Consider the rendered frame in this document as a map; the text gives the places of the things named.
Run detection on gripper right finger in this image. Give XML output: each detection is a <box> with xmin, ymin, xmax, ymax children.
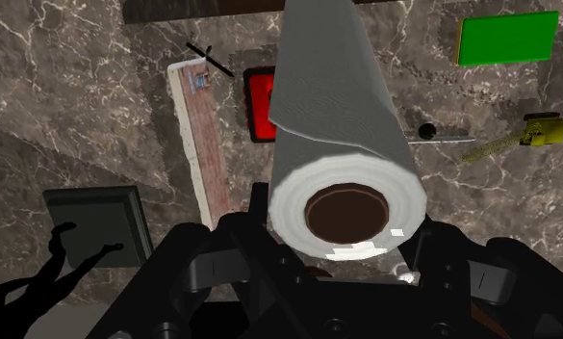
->
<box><xmin>397</xmin><ymin>215</ymin><xmax>563</xmax><ymax>339</ymax></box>

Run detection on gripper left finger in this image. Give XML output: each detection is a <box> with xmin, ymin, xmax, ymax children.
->
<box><xmin>85</xmin><ymin>181</ymin><xmax>313</xmax><ymax>339</ymax></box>

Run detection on black figure on grey base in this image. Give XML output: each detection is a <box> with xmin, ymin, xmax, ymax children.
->
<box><xmin>0</xmin><ymin>185</ymin><xmax>156</xmax><ymax>339</ymax></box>

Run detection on brown book white pages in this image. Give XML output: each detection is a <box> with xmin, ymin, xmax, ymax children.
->
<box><xmin>166</xmin><ymin>57</ymin><xmax>233</xmax><ymax>231</ymax></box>

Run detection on yellow green brush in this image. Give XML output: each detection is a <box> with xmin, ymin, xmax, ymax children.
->
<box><xmin>461</xmin><ymin>112</ymin><xmax>563</xmax><ymax>165</ymax></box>

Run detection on grey blade with black knob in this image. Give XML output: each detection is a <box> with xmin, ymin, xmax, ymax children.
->
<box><xmin>404</xmin><ymin>121</ymin><xmax>477</xmax><ymax>145</ymax></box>

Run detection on thin black cross-shaped tool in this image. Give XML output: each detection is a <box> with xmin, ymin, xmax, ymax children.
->
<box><xmin>185</xmin><ymin>41</ymin><xmax>236</xmax><ymax>79</ymax></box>

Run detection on white paper towel roll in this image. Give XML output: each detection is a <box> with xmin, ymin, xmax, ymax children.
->
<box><xmin>268</xmin><ymin>0</ymin><xmax>428</xmax><ymax>262</ymax></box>

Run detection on green book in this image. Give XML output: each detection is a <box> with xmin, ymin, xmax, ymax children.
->
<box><xmin>454</xmin><ymin>11</ymin><xmax>560</xmax><ymax>67</ymax></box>

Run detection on red flat device black frame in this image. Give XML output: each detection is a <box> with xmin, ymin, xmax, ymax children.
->
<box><xmin>242</xmin><ymin>66</ymin><xmax>278</xmax><ymax>143</ymax></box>

